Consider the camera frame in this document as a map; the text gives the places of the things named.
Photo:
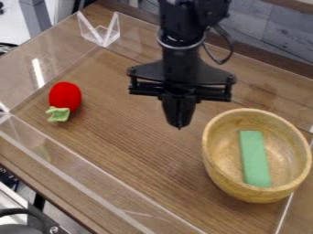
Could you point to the black clamp with cable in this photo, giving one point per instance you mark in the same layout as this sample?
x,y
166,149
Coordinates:
x,y
27,220

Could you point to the green stick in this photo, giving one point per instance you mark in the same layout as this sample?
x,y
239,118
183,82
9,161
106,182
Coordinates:
x,y
254,160

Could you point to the red plush strawberry toy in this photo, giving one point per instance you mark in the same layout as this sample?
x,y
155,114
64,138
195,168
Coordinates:
x,y
64,101

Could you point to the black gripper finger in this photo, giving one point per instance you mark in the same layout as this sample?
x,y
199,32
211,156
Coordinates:
x,y
186,108
170,109

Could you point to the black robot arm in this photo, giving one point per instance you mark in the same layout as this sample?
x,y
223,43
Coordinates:
x,y
185,21

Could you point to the light wooden bowl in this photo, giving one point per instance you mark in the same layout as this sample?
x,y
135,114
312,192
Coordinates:
x,y
288,152

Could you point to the clear acrylic tray enclosure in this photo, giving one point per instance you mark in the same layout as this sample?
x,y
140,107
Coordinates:
x,y
148,141

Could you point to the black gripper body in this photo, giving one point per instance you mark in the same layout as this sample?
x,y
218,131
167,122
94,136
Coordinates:
x,y
182,75

